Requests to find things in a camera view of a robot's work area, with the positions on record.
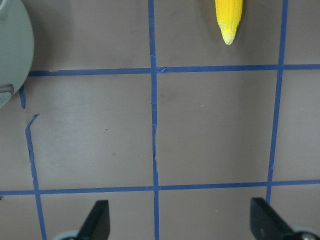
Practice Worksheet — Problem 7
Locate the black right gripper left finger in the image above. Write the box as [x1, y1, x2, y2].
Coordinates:
[76, 200, 111, 240]

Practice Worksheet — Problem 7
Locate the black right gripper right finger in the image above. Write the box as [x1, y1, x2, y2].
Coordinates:
[249, 197, 320, 240]

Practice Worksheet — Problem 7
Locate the yellow corn cob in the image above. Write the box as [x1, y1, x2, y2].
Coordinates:
[214, 0, 243, 46]

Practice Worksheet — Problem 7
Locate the grey-green cooking pot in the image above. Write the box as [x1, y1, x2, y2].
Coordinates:
[0, 0, 35, 107]

